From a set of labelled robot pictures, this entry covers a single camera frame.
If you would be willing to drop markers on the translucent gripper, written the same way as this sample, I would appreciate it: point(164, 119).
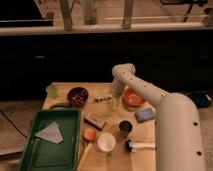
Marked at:
point(116, 102)

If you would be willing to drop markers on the metal fork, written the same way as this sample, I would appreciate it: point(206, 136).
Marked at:
point(98, 100)

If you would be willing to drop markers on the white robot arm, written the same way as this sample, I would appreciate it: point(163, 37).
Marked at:
point(178, 136)

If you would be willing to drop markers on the orange bowl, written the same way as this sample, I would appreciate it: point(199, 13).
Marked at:
point(131, 99)

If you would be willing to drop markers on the small metal cup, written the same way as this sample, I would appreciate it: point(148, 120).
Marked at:
point(125, 128)

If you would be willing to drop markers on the dark rectangular block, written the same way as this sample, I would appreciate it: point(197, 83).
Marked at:
point(95, 121)

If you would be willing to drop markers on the blue sponge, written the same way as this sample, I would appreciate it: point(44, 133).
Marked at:
point(144, 115)

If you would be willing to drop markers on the dark brown bowl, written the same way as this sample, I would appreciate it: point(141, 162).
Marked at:
point(77, 96)

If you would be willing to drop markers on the white cup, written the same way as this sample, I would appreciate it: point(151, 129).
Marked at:
point(106, 142)

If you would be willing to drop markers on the orange-headed yellow spatula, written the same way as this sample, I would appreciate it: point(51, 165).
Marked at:
point(89, 137)

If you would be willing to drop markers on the white dish brush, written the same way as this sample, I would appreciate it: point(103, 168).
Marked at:
point(133, 146)

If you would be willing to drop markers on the green curved vegetable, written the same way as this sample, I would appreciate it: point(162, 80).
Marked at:
point(60, 105)

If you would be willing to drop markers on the light green cup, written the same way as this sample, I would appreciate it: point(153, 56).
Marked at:
point(52, 91)

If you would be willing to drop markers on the grey folded cloth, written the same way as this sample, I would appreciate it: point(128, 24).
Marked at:
point(51, 133)

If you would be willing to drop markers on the green plastic tray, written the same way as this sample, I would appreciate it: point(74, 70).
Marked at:
point(52, 143)

